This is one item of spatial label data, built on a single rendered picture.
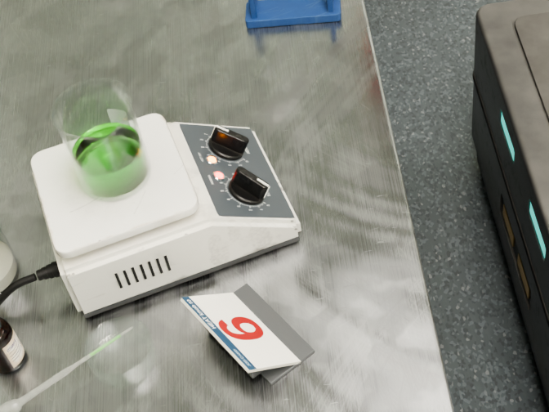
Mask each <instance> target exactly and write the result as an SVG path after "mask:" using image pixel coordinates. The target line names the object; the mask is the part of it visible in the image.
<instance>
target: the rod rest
mask: <svg viewBox="0 0 549 412"><path fill-rule="evenodd" d="M340 20H341V0H260V1H257V0H248V2H247V4H246V16H245V22H246V26H247V28H248V29H254V28H264V27H275V26H285V25H305V24H315V23H326V22H336V21H340Z"/></svg>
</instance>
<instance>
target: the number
mask: <svg viewBox="0 0 549 412"><path fill-rule="evenodd" d="M191 299H192V300H193V301H194V302H195V303H196V305H197V306H198V307H199V308H200V309H201V310H202V311H203V312H204V313H205V314H206V315H207V316H208V317H209V318H210V319H211V321H212V322H213V323H214V324H215V325H216V326H217V327H218V328H219V329H220V330H221V331H222V332H223V333H224V334H225V336H226V337H227V338H228V339H229V340H230V341H231V342H232V343H233V344H234V345H235V346H236V347H237V348H238V349H239V350H240V351H241V352H242V353H243V354H244V355H245V356H246V357H247V358H248V359H249V360H250V361H251V362H252V364H253V365H254V366H257V365H266V364H271V363H276V362H280V361H290V360H293V358H292V357H291V356H290V355H289V354H288V353H287V352H286V351H285V350H284V349H283V348H282V347H281V346H280V345H279V344H278V343H277V342H276V341H275V340H274V339H273V338H272V337H271V336H270V335H269V334H268V333H267V332H266V331H265V330H264V329H263V328H262V327H261V326H260V325H259V324H258V323H257V322H256V321H255V320H254V319H253V318H252V317H251V316H250V315H249V314H248V313H247V312H246V311H245V310H244V309H243V308H242V307H241V306H240V305H239V304H238V303H237V302H236V301H235V300H234V299H233V298H232V297H231V296H230V295H220V296H211V297H202V298H191Z"/></svg>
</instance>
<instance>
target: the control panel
mask: <svg viewBox="0 0 549 412"><path fill-rule="evenodd" d="M179 124H180V128H181V131H182V133H183V135H184V137H185V140H186V142H187V145H188V147H189V148H190V152H191V154H192V156H193V158H194V161H195V163H196V165H197V167H198V170H199V172H200V175H201V177H202V179H203V182H204V184H205V186H206V188H207V190H208V193H209V195H210V198H211V200H212V203H213V205H214V207H215V209H216V212H217V214H218V215H219V216H222V217H272V218H295V217H294V215H293V213H292V210H291V209H290V207H289V205H288V202H287V200H286V199H285V197H284V195H283V192H282V191H281V189H280V187H279V184H278V182H277V181H276V179H275V176H274V174H273V173H272V171H271V169H270V166H269V164H268V163H267V161H266V158H265V156H264V155H263V153H262V151H261V148H260V146H259V145H258V143H257V140H256V138H255V137H254V135H253V133H252V130H251V129H247V128H228V129H229V130H231V131H234V132H237V133H239V134H241V135H243V136H245V137H247V138H248V140H249V143H248V145H247V147H246V149H245V151H244V152H243V156H242V157H241V158H240V159H237V160H228V159H223V158H221V157H219V156H217V155H216V154H214V153H213V152H212V151H211V149H210V147H209V144H208V143H209V140H210V138H211V135H212V131H213V129H214V127H215V126H204V125H193V124H182V123H179ZM224 128H227V127H224ZM209 156H213V157H215V158H216V162H215V163H212V162H210V161H208V157H209ZM237 167H243V168H245V169H247V170H248V171H249V172H251V173H253V174H254V175H256V176H258V177H259V178H260V179H262V180H263V181H266V182H267V183H268V184H269V186H270V188H269V190H268V192H267V194H266V197H265V198H264V199H263V201H262V202H261V203H260V204H256V205H250V204H244V203H242V202H240V201H238V200H237V199H236V198H235V197H234V196H233V195H232V194H231V193H230V191H229V184H230V181H231V180H232V177H233V175H234V172H235V170H236V168H237ZM215 172H221V173H222V174H223V178H217V177H216V176H215Z"/></svg>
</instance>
